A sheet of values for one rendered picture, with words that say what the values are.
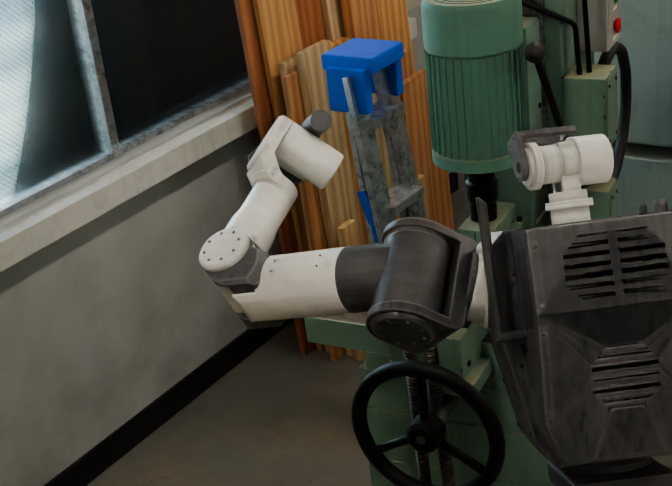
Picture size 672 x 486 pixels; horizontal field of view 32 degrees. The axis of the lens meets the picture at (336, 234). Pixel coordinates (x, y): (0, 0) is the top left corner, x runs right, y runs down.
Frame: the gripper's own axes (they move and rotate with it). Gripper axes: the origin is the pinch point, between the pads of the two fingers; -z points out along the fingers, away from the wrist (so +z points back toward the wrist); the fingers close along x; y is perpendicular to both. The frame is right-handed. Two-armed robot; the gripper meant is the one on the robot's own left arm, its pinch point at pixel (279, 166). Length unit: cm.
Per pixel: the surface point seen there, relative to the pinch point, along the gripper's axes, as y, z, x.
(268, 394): -55, -169, 20
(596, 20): 29, -5, 62
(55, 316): -29, -126, -44
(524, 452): -53, -8, 48
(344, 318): -27.5, -20.6, 15.6
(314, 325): -28.9, -24.2, 10.2
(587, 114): 11, -4, 60
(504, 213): -7.5, -9.6, 44.8
